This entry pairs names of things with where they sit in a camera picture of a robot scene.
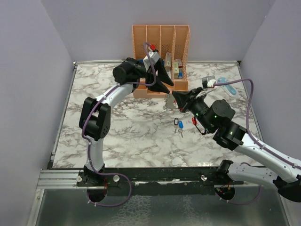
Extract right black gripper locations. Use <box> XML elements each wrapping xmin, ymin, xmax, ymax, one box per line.
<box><xmin>173</xmin><ymin>87</ymin><xmax>214</xmax><ymax>132</ymax></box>

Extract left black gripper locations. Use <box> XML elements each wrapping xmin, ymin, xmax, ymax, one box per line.
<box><xmin>125</xmin><ymin>57</ymin><xmax>174</xmax><ymax>93</ymax></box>

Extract red handled key organizer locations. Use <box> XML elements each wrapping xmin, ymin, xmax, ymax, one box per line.
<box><xmin>163</xmin><ymin>94</ymin><xmax>178</xmax><ymax>110</ymax></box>

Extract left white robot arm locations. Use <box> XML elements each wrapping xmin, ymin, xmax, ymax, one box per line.
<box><xmin>79</xmin><ymin>57</ymin><xmax>174</xmax><ymax>186</ymax></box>

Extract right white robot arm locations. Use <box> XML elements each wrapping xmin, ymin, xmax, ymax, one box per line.
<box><xmin>172</xmin><ymin>87</ymin><xmax>301</xmax><ymax>202</ymax></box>

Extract silver keys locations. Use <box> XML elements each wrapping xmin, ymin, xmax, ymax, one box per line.
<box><xmin>174</xmin><ymin>128</ymin><xmax>183</xmax><ymax>138</ymax></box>

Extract black key tag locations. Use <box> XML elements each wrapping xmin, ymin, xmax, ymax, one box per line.
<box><xmin>174</xmin><ymin>118</ymin><xmax>179</xmax><ymax>126</ymax></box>

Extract white red box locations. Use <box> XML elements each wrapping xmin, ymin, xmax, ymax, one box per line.
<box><xmin>174</xmin><ymin>59</ymin><xmax>182</xmax><ymax>79</ymax></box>

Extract green white box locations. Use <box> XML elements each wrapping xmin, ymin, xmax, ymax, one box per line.
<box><xmin>164</xmin><ymin>52</ymin><xmax>172</xmax><ymax>72</ymax></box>

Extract blue key tag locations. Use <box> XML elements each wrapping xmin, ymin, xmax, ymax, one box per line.
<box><xmin>178</xmin><ymin>121</ymin><xmax>184</xmax><ymax>129</ymax></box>

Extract peach plastic desk organizer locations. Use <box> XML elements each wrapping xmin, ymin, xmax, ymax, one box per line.
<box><xmin>132</xmin><ymin>25</ymin><xmax>190</xmax><ymax>91</ymax></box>

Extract blue white blister pack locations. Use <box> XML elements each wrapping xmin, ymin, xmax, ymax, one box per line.
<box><xmin>217</xmin><ymin>77</ymin><xmax>238</xmax><ymax>98</ymax></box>

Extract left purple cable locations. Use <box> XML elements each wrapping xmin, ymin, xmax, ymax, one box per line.
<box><xmin>81</xmin><ymin>41</ymin><xmax>157</xmax><ymax>208</ymax></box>

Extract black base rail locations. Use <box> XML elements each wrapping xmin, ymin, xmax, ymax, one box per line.
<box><xmin>77</xmin><ymin>167</ymin><xmax>243</xmax><ymax>196</ymax></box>

